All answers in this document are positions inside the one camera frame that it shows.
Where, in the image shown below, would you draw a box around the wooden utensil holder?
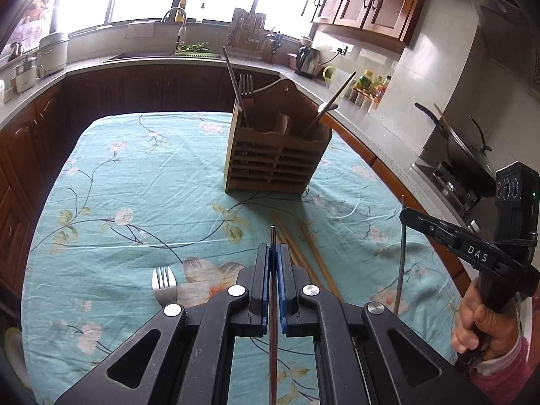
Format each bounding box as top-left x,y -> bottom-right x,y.
224,79 -> 332,196

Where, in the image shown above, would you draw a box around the gas stove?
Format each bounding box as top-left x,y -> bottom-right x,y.
411,159 -> 481,217

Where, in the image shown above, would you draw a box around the black wok with lid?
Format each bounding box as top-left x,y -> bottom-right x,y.
414,103 -> 496,197

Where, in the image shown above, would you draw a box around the steel fork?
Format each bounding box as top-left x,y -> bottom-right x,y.
239,73 -> 254,113
151,266 -> 178,308

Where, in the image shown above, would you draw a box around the person's right hand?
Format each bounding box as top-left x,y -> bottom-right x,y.
450,278 -> 521,361

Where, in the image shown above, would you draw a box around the green vegetables in basket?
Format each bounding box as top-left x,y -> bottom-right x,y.
175,42 -> 220,59

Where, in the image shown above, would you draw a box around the floral teal tablecloth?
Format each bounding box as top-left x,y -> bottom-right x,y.
22,112 -> 459,404

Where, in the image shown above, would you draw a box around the white round cooker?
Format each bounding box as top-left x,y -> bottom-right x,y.
37,32 -> 69,77

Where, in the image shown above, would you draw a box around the steel chopstick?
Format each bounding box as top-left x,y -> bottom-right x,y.
221,46 -> 249,127
394,222 -> 406,316
268,225 -> 278,405

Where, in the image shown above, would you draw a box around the wooden dish rack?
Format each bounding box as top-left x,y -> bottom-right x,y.
225,7 -> 266,60

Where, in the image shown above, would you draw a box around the fruit beach poster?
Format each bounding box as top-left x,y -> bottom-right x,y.
1,0 -> 56,57

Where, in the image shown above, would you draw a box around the range hood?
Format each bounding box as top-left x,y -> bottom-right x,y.
470,0 -> 539,92

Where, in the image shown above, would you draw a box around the yellow oil bottle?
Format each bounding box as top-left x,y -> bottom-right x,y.
357,70 -> 373,91

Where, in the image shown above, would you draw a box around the kitchen sink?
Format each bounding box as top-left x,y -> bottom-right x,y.
106,51 -> 175,62

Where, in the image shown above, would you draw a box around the steel electric kettle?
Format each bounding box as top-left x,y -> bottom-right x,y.
295,46 -> 320,79

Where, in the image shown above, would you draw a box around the kitchen faucet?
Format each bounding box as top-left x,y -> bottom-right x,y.
160,5 -> 187,49

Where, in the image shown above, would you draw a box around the yellow dish soap bottle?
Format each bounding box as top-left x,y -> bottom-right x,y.
175,0 -> 187,23

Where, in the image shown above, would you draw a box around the small white blender pot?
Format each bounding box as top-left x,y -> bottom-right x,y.
15,57 -> 44,93

